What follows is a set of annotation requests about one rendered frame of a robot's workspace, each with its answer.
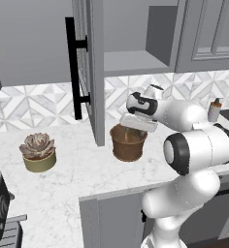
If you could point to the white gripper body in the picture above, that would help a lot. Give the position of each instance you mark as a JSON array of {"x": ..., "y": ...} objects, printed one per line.
[{"x": 138, "y": 122}]

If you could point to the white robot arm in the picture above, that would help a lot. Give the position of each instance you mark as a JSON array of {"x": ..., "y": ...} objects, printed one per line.
[{"x": 197, "y": 148}]

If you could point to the brown round basket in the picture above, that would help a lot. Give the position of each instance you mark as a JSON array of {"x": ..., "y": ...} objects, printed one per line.
[{"x": 127, "y": 148}]

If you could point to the grey base cabinet door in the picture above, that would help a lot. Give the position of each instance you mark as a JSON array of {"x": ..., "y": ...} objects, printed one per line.
[{"x": 119, "y": 223}]

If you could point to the grey base cabinet front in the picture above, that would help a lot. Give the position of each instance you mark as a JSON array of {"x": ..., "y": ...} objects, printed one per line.
[{"x": 213, "y": 216}]

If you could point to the white soap dispenser bottle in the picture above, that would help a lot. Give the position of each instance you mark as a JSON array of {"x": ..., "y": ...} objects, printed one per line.
[{"x": 214, "y": 111}]

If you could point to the succulent in olive pot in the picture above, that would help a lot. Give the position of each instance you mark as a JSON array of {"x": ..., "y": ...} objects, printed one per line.
[{"x": 39, "y": 150}]

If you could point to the dark grey countertop appliance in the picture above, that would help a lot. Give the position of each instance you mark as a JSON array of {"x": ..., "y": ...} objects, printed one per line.
[{"x": 0, "y": 206}]

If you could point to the grey open wall cabinet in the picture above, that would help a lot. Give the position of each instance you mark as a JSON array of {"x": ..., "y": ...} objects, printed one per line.
[{"x": 132, "y": 63}]

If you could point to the grey panelled wall cabinet door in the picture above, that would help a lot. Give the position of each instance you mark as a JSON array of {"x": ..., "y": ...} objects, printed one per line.
[{"x": 210, "y": 35}]

